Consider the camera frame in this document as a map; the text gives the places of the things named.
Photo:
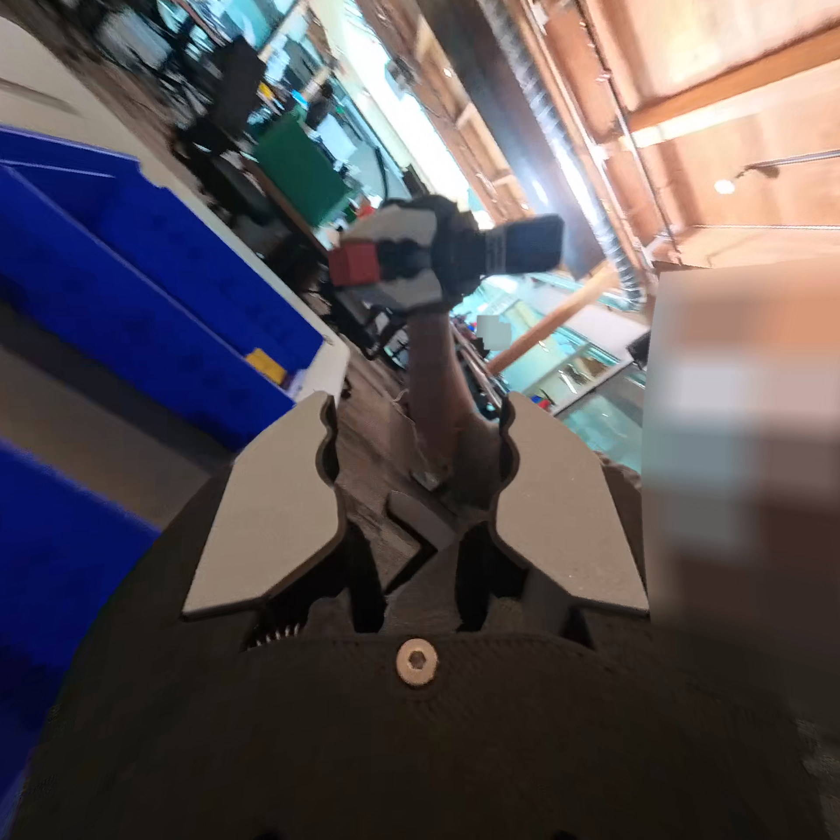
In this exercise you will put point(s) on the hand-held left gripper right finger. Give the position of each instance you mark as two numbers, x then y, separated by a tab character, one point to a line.
564	518

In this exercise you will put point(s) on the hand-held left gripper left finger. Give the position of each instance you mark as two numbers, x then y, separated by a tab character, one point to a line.
269	518

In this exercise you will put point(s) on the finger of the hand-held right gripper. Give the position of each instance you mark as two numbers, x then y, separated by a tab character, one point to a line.
413	292
400	223

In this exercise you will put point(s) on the red wooden cube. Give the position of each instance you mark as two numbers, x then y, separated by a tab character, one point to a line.
354	264

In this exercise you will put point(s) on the blue plastic bin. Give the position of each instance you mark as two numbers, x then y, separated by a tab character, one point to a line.
131	262
52	590

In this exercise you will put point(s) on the green container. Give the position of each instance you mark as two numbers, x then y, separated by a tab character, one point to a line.
302	164

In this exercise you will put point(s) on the yellow wooden cube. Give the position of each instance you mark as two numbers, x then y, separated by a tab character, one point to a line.
266	367

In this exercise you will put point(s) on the black hanging monitor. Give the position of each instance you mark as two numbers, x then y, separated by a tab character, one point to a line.
638	349

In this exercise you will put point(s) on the black office chair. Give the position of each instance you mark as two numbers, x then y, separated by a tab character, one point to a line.
236	85

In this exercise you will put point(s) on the ceiling spot lamp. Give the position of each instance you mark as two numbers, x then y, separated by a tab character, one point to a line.
724	186

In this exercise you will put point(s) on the person's grey clothing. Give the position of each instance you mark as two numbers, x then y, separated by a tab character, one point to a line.
820	774

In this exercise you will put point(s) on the black ceiling duct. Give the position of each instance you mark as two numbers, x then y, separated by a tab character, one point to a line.
499	118

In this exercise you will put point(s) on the spiral metal duct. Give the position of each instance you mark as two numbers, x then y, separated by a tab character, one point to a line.
623	275

